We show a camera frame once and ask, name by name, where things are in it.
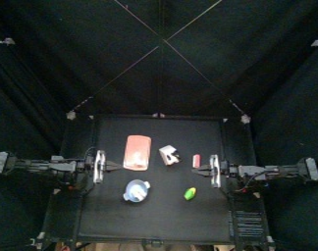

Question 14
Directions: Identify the white piece in bowl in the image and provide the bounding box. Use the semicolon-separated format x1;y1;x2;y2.
132;188;149;201

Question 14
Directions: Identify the green toy food piece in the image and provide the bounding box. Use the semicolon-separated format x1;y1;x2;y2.
182;186;199;201

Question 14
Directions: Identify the small red toy piece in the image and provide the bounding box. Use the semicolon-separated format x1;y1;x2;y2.
192;154;203;169

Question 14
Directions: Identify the white printed label sticker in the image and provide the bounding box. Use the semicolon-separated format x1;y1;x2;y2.
235;210;267;240

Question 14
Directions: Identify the red rectangular plate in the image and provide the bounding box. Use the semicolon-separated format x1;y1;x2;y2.
122;134;153;172

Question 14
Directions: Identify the white and black toy block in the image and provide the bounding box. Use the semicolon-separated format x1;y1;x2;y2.
158;144;182;167

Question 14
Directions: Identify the light blue bowl with handles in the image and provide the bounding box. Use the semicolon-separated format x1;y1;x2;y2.
122;178;153;203

